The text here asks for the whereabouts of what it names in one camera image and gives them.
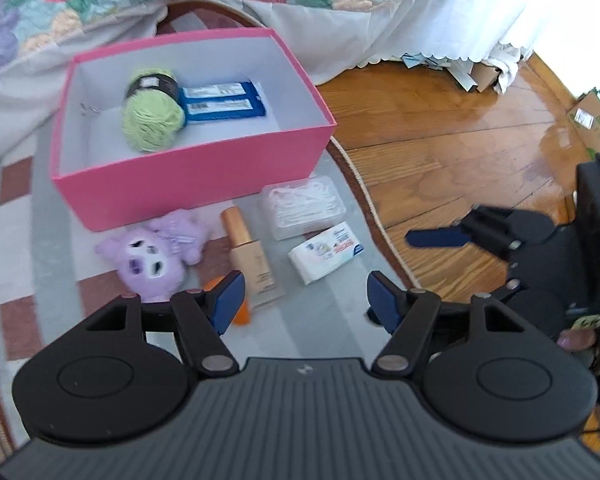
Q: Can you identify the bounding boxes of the orange makeup sponge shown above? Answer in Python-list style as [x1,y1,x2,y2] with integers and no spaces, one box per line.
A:
[202,271,250,335]

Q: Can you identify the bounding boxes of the purple plush toy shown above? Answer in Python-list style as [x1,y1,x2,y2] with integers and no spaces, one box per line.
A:
[95,209,211,304]

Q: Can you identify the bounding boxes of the foundation bottle gold cap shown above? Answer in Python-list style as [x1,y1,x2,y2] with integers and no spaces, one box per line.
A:
[220,205,286,310]

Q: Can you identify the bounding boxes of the white tissue pack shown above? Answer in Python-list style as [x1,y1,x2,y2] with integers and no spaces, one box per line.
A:
[288,222,364,285]

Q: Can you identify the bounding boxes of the green yarn ball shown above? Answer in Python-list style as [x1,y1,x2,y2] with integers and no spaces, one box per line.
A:
[122,67,186,153]

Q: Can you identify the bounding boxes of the blue wet wipes pack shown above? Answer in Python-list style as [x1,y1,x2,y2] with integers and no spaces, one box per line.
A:
[178,80,266,124]

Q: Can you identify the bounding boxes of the right hand painted nails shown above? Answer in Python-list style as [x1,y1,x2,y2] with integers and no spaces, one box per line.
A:
[557,328,596,367]

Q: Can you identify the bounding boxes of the cardboard box on floor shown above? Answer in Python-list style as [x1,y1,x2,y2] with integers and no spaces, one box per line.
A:
[567,89,600,153]

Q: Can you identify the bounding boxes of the clear floss pick box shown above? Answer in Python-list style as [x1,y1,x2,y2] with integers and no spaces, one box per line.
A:
[260,176,347,240]

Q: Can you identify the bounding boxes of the papers under bed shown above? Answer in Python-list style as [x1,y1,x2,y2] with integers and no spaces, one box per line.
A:
[401,44,527,96]

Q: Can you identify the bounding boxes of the striped oval rug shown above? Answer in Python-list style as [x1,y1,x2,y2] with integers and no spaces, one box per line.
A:
[0,1,416,461]

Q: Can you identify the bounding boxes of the pink cardboard box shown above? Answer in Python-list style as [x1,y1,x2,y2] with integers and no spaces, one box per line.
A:
[50,28,336,231]

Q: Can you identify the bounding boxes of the white bed skirt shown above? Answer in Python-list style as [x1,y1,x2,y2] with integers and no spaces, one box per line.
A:
[0,0,547,160]

